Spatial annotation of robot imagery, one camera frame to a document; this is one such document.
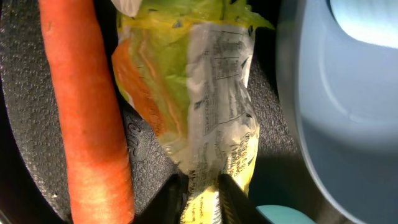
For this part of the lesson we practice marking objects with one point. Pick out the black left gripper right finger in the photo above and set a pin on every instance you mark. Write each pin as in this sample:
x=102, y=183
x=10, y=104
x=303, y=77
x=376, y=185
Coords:
x=235, y=206

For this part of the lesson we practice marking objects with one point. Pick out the yellow snack wrapper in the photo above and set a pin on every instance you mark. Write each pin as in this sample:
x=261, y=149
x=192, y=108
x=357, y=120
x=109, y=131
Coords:
x=184, y=65

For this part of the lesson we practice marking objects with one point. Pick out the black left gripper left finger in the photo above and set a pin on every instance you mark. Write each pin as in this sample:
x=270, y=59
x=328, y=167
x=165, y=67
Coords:
x=166, y=207

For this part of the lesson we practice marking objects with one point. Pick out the light blue bowl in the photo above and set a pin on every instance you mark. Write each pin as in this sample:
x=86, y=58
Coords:
x=278, y=214

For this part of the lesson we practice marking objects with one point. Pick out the white tissue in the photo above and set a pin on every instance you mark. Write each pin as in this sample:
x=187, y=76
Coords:
x=127, y=7

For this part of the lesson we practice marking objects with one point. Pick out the dark blue plate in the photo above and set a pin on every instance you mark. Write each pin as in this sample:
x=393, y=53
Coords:
x=337, y=82

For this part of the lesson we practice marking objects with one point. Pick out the orange carrot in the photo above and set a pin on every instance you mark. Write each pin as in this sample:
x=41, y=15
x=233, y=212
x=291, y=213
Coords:
x=98, y=168

